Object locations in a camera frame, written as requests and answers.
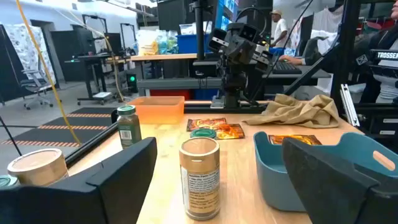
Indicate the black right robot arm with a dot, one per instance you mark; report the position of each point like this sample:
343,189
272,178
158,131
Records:
234,87

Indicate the black striped floor mat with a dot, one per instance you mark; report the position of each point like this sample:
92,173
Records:
77,130

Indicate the tan-lid seasoning jar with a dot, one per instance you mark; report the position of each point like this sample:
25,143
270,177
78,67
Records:
199,186
37,168

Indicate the black standing desk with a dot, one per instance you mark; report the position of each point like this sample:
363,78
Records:
93,57

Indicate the black computer keyboard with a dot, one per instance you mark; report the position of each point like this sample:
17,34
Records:
286,67

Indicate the blue storage tote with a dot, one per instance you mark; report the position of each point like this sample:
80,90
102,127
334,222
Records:
189,43

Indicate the wooden workbench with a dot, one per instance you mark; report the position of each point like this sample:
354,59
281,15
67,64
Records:
161,57

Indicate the black Trossen-labelled housing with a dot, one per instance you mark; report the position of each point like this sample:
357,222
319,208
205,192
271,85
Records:
384,62

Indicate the white patterned hanging cloth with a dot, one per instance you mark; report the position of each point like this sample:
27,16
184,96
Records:
28,49

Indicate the person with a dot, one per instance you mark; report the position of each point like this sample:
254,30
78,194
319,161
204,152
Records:
385,40
280,29

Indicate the red storage bin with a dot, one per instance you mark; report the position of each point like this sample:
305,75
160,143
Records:
169,94

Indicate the crumpled tan cloth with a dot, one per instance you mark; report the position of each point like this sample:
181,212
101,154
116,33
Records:
295,112

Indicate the grey desk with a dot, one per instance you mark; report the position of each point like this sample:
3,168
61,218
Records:
174,83

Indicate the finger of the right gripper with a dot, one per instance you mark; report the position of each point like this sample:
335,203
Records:
217,40
263,59

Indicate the translucent orange plastic bin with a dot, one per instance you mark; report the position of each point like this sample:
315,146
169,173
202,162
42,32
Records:
158,110

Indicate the black frame upright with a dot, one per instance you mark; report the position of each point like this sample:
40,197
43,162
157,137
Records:
345,46

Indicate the black monitor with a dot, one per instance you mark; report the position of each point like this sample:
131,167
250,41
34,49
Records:
174,14

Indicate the silver aluminium extrusion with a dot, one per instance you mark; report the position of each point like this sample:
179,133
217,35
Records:
349,105

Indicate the black box with green light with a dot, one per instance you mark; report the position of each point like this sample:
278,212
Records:
132,82

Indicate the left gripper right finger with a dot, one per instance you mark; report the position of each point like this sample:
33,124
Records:
335,193

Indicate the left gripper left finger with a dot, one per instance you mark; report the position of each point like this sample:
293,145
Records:
93,199

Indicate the grey office chair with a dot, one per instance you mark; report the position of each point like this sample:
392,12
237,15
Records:
35,84

